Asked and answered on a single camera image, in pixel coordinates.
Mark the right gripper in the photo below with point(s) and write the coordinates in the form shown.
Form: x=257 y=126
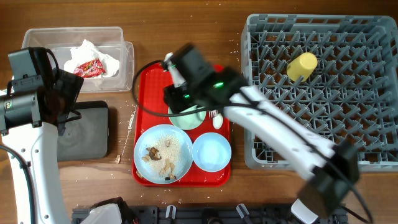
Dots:
x=178 y=99

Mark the white plastic fork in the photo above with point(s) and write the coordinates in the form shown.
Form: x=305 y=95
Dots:
x=212 y=114

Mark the green bowl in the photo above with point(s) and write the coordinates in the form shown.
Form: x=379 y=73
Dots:
x=188 y=122

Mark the white plastic spoon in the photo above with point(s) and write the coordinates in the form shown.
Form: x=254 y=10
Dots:
x=217 y=121

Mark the small light blue bowl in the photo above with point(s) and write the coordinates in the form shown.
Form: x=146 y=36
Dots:
x=211 y=152

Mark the large light blue plate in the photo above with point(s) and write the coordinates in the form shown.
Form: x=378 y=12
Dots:
x=148 y=137

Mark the yellow cup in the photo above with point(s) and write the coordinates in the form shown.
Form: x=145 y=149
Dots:
x=302 y=66

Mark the red candy wrapper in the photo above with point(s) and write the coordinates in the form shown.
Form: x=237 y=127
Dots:
x=93 y=68

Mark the white napkin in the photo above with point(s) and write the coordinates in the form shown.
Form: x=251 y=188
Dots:
x=86 y=52

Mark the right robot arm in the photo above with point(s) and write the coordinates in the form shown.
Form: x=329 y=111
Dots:
x=330 y=169

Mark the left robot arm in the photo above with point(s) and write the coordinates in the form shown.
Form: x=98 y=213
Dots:
x=34 y=111

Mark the grey dishwasher rack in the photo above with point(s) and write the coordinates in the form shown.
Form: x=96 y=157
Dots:
x=351 y=94

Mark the red serving tray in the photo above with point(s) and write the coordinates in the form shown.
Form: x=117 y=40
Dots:
x=152 y=81

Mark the food scraps and rice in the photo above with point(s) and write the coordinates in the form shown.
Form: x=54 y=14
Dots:
x=163 y=158

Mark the clear plastic bin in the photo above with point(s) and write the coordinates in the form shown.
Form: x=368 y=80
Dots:
x=74 y=46

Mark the food crumb on table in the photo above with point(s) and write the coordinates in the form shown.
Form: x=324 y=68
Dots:
x=118 y=159

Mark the black tray bin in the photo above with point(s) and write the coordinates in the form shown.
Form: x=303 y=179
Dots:
x=87 y=137

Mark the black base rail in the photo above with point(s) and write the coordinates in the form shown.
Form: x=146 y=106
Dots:
x=266 y=214

